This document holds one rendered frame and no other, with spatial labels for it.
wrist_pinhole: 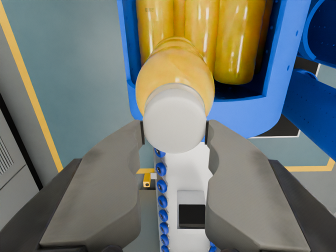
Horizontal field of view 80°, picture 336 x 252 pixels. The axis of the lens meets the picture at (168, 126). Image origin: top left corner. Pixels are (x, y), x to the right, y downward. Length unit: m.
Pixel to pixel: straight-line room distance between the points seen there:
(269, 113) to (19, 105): 1.91
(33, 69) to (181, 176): 1.42
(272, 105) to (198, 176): 0.48
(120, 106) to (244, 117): 1.43
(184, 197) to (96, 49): 1.18
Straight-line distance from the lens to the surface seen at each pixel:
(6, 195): 2.08
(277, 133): 1.71
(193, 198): 0.77
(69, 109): 1.82
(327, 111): 1.09
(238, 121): 0.29
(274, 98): 0.32
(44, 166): 2.29
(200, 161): 0.70
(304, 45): 1.00
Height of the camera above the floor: 1.48
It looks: 62 degrees down
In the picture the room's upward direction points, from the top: 176 degrees counter-clockwise
